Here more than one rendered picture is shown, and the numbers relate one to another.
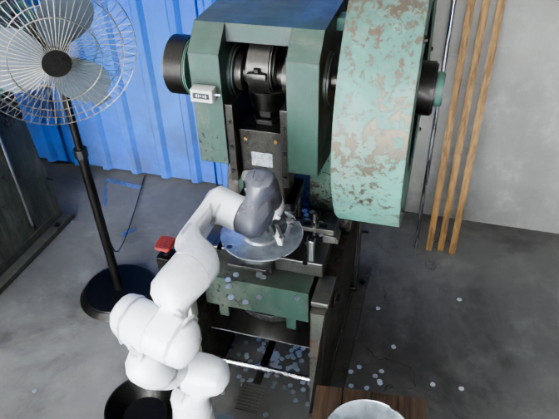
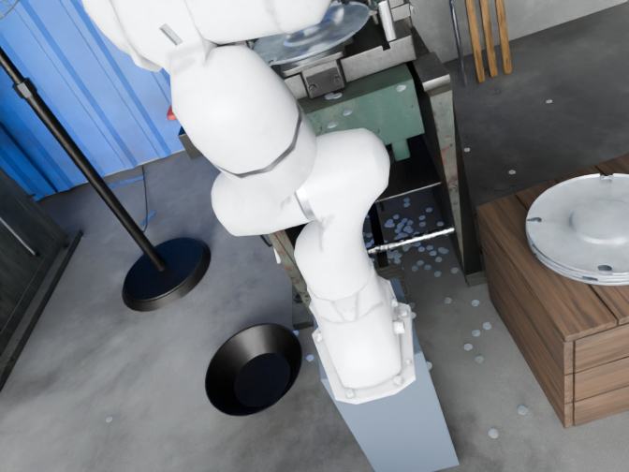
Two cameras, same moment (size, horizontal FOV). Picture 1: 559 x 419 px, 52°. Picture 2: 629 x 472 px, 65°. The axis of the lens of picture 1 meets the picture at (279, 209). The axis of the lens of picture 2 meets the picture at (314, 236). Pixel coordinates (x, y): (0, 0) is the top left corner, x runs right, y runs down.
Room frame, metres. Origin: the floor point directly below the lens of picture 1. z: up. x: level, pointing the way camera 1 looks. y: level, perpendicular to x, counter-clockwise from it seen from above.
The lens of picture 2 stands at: (0.38, 0.33, 1.16)
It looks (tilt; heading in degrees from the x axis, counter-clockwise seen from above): 39 degrees down; 356
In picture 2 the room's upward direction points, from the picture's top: 24 degrees counter-clockwise
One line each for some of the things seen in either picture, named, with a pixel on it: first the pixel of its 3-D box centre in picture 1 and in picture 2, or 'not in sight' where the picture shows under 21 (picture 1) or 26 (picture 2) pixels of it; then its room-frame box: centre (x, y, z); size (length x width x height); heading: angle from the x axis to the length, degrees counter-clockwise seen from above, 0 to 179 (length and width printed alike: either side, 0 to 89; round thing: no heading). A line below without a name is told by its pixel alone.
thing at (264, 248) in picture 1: (261, 233); (308, 31); (1.54, 0.06, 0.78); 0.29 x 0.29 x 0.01
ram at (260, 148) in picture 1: (266, 159); not in sight; (1.62, 0.04, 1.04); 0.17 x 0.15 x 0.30; 163
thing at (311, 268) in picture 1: (273, 234); (321, 55); (1.66, 0.03, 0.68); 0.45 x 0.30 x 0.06; 73
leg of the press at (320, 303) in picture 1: (347, 265); (425, 78); (1.71, -0.27, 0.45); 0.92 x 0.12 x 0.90; 163
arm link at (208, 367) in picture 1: (200, 386); (339, 212); (0.96, 0.24, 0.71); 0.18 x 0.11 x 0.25; 73
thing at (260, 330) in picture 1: (277, 299); (358, 164); (1.67, 0.02, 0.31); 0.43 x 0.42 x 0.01; 73
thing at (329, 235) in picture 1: (317, 224); (374, 1); (1.61, -0.14, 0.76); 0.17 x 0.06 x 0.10; 73
